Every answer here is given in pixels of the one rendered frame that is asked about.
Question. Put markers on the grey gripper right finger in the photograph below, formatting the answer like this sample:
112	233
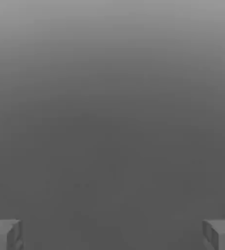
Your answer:
222	236

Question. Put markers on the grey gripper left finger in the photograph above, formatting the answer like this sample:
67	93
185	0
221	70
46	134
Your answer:
1	236

